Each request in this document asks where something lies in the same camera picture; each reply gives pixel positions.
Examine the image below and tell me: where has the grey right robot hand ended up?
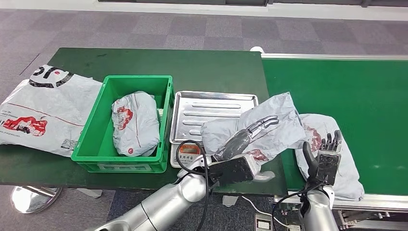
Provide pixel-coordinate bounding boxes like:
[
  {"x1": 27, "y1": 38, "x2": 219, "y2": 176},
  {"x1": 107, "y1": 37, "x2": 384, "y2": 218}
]
[{"x1": 302, "y1": 129, "x2": 343, "y2": 182}]

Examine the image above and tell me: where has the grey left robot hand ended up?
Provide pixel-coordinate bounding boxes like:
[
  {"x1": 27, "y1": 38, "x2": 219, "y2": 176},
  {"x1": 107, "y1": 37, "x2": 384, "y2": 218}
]
[{"x1": 212, "y1": 115, "x2": 280, "y2": 162}]

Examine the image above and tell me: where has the grey courier parcel red print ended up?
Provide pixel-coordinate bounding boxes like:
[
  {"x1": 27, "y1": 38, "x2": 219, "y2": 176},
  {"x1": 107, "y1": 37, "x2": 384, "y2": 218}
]
[
  {"x1": 294, "y1": 113, "x2": 365, "y2": 202},
  {"x1": 111, "y1": 91, "x2": 161, "y2": 157},
  {"x1": 200, "y1": 92, "x2": 307, "y2": 167}
]

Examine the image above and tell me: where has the conveyor control board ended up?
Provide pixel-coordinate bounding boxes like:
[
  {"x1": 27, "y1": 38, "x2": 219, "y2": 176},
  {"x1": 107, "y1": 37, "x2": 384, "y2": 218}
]
[{"x1": 275, "y1": 199, "x2": 304, "y2": 224}]

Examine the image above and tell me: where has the grey floor socket box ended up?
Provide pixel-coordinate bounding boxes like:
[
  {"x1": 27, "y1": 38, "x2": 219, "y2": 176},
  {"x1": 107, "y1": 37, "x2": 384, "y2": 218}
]
[{"x1": 254, "y1": 213, "x2": 274, "y2": 231}]

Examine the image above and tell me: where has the green conveyor belt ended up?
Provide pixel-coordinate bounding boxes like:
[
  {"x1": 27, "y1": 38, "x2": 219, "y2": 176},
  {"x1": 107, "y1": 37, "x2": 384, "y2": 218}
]
[{"x1": 260, "y1": 53, "x2": 408, "y2": 231}]

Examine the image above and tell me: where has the white electronic scale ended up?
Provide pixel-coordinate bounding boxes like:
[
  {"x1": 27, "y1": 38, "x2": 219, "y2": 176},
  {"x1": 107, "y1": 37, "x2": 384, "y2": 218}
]
[{"x1": 169, "y1": 141, "x2": 211, "y2": 168}]

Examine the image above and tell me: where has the steel scale tray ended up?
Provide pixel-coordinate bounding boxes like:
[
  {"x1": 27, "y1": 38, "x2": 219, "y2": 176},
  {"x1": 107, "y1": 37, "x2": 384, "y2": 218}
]
[{"x1": 169, "y1": 91, "x2": 259, "y2": 145}]

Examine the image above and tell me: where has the white table foot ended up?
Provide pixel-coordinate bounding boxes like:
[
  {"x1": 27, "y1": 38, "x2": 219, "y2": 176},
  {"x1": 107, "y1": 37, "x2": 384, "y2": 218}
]
[
  {"x1": 76, "y1": 188, "x2": 103, "y2": 199},
  {"x1": 222, "y1": 195, "x2": 240, "y2": 208}
]

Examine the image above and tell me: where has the green plastic crate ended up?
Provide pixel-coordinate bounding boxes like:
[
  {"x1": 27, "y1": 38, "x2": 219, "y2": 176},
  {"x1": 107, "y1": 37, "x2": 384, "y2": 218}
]
[{"x1": 71, "y1": 75, "x2": 175, "y2": 174}]

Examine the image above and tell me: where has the large flat grey courier bag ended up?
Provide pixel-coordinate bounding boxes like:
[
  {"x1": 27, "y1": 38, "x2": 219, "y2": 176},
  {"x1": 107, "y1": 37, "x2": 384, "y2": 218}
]
[{"x1": 0, "y1": 64, "x2": 103, "y2": 157}]

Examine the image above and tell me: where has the round chrome table base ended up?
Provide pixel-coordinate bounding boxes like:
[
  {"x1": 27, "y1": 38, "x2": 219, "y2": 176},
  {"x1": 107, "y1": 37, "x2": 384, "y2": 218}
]
[{"x1": 10, "y1": 186, "x2": 63, "y2": 214}]

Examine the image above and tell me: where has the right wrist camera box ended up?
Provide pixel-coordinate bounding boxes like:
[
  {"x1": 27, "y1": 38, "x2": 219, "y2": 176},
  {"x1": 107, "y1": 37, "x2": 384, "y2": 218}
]
[{"x1": 315, "y1": 150, "x2": 342, "y2": 187}]

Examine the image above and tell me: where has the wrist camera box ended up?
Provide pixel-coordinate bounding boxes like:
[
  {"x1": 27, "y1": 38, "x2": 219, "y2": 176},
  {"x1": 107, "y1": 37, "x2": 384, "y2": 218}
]
[
  {"x1": 315, "y1": 150, "x2": 342, "y2": 187},
  {"x1": 207, "y1": 155, "x2": 255, "y2": 187}
]

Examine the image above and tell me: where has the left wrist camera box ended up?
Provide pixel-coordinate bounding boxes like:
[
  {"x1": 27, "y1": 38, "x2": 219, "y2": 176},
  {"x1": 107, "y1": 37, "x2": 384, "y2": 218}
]
[{"x1": 207, "y1": 155, "x2": 255, "y2": 187}]

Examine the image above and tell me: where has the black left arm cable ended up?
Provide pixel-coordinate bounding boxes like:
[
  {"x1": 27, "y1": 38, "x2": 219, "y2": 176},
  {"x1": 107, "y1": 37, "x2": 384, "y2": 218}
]
[{"x1": 176, "y1": 140, "x2": 211, "y2": 231}]

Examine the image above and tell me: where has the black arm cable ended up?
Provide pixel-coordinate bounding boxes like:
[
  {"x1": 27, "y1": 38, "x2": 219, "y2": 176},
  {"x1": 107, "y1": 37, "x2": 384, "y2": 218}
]
[
  {"x1": 271, "y1": 181, "x2": 322, "y2": 231},
  {"x1": 176, "y1": 140, "x2": 211, "y2": 231}
]

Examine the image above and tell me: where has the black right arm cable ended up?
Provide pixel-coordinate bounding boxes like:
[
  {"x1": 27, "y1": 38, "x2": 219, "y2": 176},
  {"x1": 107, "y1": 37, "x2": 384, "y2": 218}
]
[{"x1": 271, "y1": 181, "x2": 322, "y2": 231}]

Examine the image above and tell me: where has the white floor cable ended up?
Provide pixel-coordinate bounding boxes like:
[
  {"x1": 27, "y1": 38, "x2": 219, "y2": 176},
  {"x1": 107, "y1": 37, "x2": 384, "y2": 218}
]
[{"x1": 241, "y1": 195, "x2": 289, "y2": 229}]

